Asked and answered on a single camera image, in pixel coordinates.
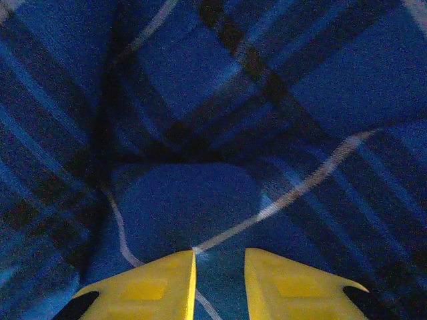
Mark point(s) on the blue plaid long sleeve shirt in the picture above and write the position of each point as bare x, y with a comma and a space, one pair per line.
200, 100

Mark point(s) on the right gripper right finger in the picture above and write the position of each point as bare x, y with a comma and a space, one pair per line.
293, 293

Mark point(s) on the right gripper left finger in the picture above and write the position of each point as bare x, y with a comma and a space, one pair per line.
150, 290

